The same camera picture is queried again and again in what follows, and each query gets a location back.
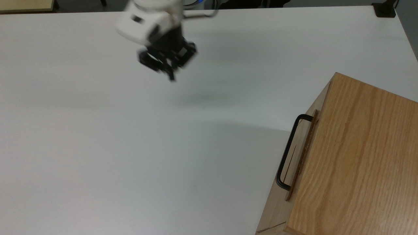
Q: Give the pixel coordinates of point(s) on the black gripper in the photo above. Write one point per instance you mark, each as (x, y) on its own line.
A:
(169, 39)

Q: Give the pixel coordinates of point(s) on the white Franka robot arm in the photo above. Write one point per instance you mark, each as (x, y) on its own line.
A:
(147, 19)

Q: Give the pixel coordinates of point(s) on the wooden drawer cabinet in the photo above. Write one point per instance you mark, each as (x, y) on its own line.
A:
(359, 156)

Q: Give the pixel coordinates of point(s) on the light wooden board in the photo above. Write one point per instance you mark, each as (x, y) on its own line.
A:
(26, 5)

